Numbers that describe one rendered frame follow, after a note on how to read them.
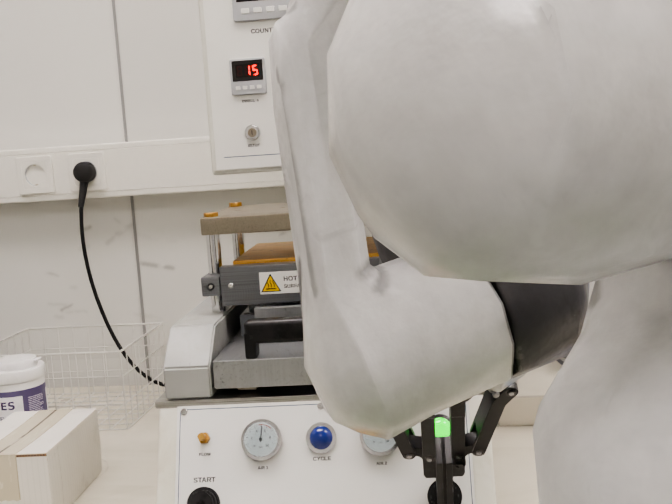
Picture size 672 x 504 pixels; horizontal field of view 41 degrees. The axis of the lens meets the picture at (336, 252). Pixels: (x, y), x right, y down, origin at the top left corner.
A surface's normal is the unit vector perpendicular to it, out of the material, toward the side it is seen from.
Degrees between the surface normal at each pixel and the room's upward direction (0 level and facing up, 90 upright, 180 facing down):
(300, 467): 65
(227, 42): 90
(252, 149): 90
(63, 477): 91
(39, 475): 89
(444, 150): 108
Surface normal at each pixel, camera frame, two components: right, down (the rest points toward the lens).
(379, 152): -0.78, 0.18
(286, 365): -0.07, 0.13
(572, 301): 0.33, 0.13
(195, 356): -0.10, -0.67
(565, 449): -0.90, -0.29
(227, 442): -0.10, -0.30
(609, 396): -0.58, -0.77
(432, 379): 0.38, 0.46
